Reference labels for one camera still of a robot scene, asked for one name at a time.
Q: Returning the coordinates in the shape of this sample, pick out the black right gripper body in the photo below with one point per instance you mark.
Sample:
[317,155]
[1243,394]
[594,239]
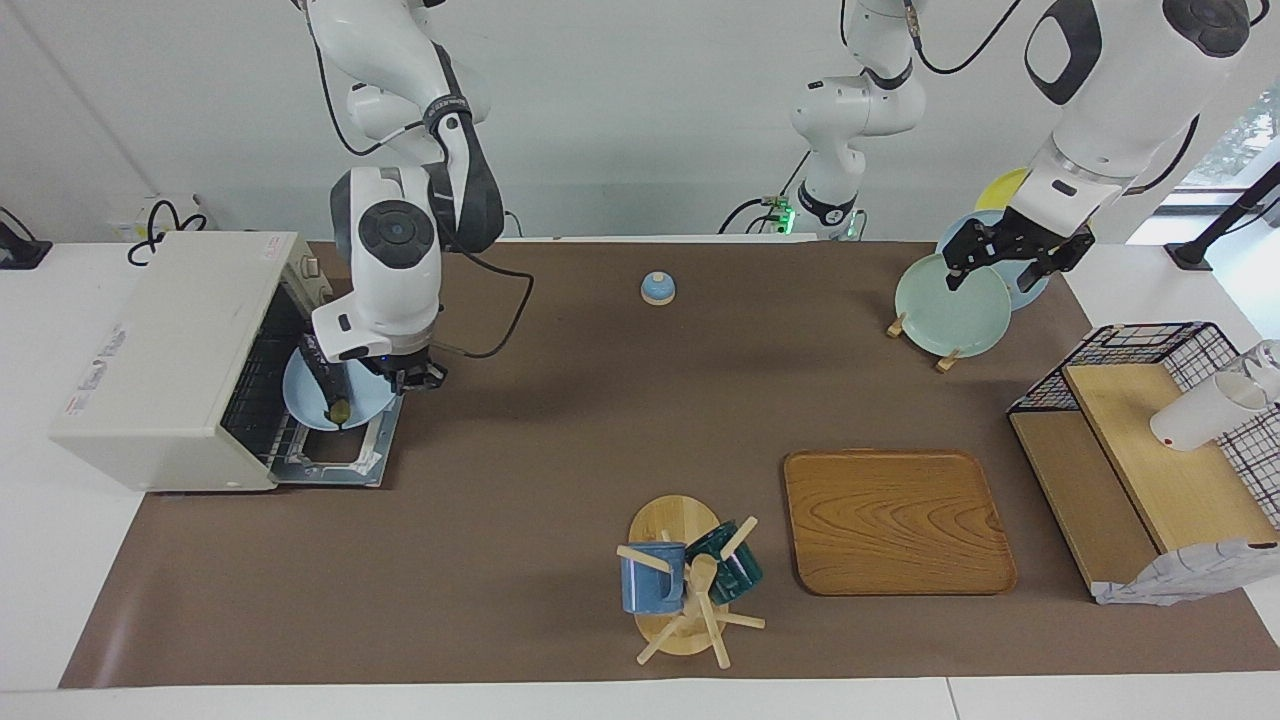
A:
[415,368]

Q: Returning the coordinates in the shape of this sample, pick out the pale blue racked plate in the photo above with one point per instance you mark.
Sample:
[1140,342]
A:
[958,229]

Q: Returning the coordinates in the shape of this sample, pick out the clear glass cup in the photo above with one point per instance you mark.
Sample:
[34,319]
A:
[1268,365]

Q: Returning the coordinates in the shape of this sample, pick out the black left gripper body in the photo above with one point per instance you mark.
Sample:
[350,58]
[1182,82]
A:
[1015,238]

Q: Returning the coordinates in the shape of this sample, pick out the wooden stepped shelf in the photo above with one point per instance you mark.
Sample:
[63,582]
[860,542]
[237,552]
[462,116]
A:
[1170,470]

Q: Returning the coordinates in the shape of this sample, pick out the mint green plate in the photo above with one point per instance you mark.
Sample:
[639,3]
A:
[950,315]

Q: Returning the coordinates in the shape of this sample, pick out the white cup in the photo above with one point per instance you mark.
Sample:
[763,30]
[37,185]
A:
[1200,415]

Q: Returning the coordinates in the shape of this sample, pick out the blue mug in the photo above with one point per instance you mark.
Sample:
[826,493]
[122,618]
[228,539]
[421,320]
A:
[650,585]

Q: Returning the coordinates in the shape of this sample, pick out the dark green mug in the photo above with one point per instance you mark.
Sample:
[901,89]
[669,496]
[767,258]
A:
[740,575]

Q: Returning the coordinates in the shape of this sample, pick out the brown table mat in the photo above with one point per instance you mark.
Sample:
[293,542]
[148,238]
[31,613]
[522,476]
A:
[560,560]

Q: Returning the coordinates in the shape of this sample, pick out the wooden tray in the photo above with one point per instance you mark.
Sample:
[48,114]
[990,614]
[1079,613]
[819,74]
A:
[890,520]

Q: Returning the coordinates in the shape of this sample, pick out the black table clamp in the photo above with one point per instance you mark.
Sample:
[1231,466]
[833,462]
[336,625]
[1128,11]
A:
[20,252]

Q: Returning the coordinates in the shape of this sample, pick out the yellow plate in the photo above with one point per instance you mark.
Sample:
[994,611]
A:
[1000,190]

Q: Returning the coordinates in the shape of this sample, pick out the light blue plate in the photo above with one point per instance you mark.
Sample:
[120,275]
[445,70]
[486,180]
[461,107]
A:
[365,400]

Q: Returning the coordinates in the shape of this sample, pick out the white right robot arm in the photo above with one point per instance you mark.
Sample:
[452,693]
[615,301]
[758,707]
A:
[395,270]

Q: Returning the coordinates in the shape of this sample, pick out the black clamp stand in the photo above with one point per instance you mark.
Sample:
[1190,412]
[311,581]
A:
[1225,220]

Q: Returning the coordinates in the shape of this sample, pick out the white power box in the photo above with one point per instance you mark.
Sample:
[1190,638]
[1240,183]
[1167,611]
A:
[130,215]

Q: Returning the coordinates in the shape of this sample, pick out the wooden mug tree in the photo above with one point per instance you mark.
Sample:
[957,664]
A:
[672,520]

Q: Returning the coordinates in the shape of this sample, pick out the white toaster oven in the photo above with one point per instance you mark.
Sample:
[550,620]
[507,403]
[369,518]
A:
[160,350]

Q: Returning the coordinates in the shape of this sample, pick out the grey checked cloth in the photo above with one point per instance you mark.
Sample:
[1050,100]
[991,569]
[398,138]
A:
[1180,575]

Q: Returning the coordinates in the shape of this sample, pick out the small blue wooden bell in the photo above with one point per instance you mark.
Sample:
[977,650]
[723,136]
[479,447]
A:
[658,290]

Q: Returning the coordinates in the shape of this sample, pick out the wooden plate rack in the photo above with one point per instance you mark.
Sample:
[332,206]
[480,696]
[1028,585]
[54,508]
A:
[895,326]

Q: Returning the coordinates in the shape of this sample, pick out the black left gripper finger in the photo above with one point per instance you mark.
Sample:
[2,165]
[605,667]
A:
[1033,277]
[956,276]

